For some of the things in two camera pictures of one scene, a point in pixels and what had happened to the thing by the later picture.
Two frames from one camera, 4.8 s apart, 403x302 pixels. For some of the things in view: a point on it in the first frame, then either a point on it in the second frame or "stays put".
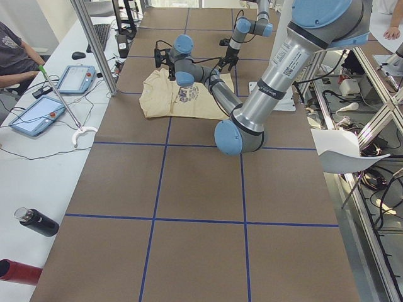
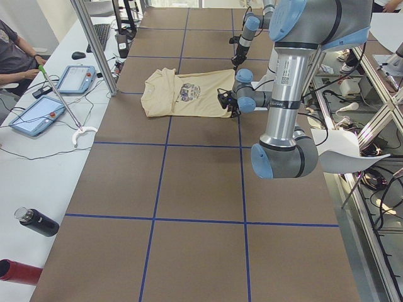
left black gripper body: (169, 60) -> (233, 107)
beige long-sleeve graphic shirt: (162, 97) stays put
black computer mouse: (77, 55) stays put
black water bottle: (37, 221) stays put
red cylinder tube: (16, 272) stays put
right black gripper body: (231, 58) -> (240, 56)
